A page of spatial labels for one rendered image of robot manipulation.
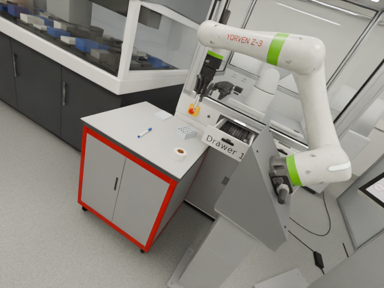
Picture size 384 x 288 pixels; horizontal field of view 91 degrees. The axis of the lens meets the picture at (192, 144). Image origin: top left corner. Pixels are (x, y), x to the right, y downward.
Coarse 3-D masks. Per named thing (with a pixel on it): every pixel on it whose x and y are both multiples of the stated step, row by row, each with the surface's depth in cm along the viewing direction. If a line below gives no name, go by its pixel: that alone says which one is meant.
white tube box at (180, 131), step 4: (180, 128) 123; (184, 128) 125; (188, 128) 127; (192, 128) 129; (176, 132) 122; (180, 132) 120; (184, 132) 120; (188, 132) 122; (192, 132) 124; (196, 132) 126; (180, 136) 120; (184, 136) 118; (188, 136) 121; (192, 136) 125
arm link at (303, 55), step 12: (276, 36) 70; (288, 36) 68; (300, 36) 67; (276, 48) 70; (288, 48) 67; (300, 48) 65; (312, 48) 64; (324, 48) 65; (276, 60) 72; (288, 60) 69; (300, 60) 66; (312, 60) 65; (300, 72) 70; (312, 72) 74
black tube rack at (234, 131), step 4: (224, 124) 126; (228, 124) 129; (232, 124) 133; (224, 128) 120; (228, 128) 123; (232, 128) 126; (236, 128) 128; (240, 128) 131; (228, 132) 117; (232, 132) 119; (236, 132) 122; (240, 132) 124; (244, 132) 128; (248, 132) 130; (236, 136) 117; (240, 136) 118; (244, 136) 121
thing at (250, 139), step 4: (224, 120) 140; (228, 120) 139; (216, 124) 123; (220, 124) 132; (236, 124) 137; (244, 128) 136; (252, 132) 135; (248, 136) 137; (252, 136) 128; (248, 140) 135; (252, 140) 121; (248, 144) 124
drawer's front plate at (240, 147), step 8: (208, 128) 108; (216, 128) 108; (216, 136) 108; (224, 136) 106; (208, 144) 112; (224, 144) 108; (240, 144) 104; (224, 152) 110; (232, 152) 108; (240, 152) 106; (240, 160) 108
